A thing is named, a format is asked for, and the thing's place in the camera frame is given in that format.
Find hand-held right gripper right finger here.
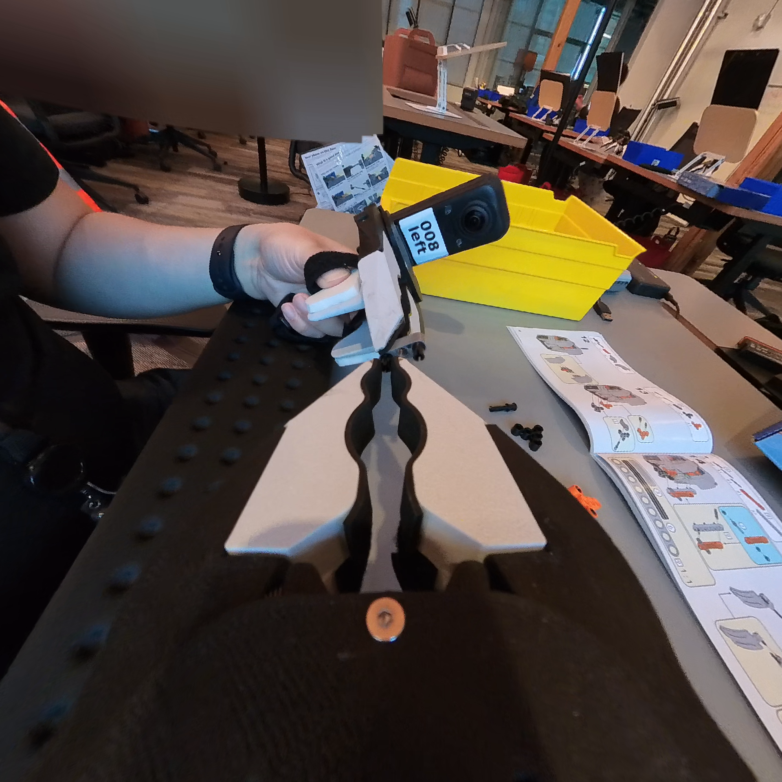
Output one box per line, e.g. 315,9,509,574
391,358,547,592

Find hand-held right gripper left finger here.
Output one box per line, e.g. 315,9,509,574
224,360,380,592

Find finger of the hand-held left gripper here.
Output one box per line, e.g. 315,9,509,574
357,248,413,354
382,301,426,367

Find wooden far desk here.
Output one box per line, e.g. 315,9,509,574
383,86,529,166

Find long wooden desk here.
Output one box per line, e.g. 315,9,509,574
507,110,782,227

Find person's left hand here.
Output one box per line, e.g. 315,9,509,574
235,221,367,340

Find yellow plastic bin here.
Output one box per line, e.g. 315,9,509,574
380,157,647,321

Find black studded panel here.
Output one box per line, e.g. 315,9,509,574
0,299,334,782

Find laminated photo sheet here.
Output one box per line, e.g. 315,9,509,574
303,136,395,215

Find white stand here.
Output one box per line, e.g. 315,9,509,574
435,42,508,116

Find brown bag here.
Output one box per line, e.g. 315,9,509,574
383,27,438,97

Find black floor stand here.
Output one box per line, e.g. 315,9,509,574
237,136,291,205

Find black wristband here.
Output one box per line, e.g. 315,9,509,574
209,224,253,301

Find open instruction booklet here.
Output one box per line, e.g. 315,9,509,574
507,325,782,728

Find black power adapter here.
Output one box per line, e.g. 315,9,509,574
628,259,673,300

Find blue plastic bin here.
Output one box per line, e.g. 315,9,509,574
739,177,782,216
623,142,684,173

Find metal key clip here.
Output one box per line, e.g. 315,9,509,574
78,481,118,521

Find grey side table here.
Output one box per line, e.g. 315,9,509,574
657,269,782,367

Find person's dark trousers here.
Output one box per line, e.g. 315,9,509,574
0,299,178,673

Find beige chair back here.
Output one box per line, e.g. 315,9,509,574
696,105,760,163

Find black display panel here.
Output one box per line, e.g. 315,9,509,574
712,50,766,111

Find blue toy box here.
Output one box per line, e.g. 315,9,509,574
753,422,782,471

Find orange strip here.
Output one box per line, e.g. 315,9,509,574
0,99,103,213

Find black flat device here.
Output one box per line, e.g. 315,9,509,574
736,336,782,367

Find person's black shirt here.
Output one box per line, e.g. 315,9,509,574
0,110,61,217

